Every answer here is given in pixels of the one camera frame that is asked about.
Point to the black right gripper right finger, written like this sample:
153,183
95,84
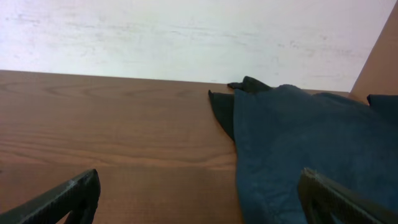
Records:
325,201

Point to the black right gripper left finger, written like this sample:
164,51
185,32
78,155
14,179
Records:
76,200

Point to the dark blue denim shorts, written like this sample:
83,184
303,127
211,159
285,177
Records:
284,130

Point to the dark navy garment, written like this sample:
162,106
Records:
385,105

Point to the black cloth garment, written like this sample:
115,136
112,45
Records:
222,104

